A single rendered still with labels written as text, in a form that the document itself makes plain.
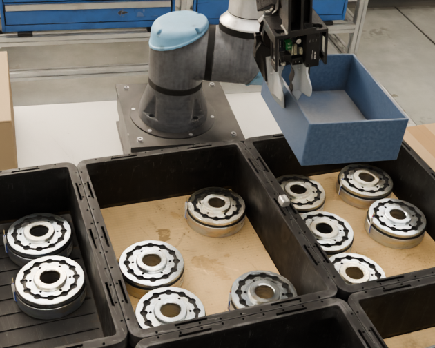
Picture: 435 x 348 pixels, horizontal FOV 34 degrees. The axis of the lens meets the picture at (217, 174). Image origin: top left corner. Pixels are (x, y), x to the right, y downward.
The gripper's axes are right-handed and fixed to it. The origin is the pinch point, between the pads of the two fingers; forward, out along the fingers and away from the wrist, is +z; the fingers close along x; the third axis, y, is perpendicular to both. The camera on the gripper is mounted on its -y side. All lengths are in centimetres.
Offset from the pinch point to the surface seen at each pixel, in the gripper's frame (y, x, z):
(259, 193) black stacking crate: -3.8, -3.5, 20.9
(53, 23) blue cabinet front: -193, -44, 72
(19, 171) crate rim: -11.4, -41.8, 13.6
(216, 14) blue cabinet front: -195, 25, 80
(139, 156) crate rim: -13.4, -22.0, 16.0
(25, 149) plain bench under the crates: -51, -46, 36
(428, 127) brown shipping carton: -28, 39, 32
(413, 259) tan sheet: 7.6, 20.3, 31.8
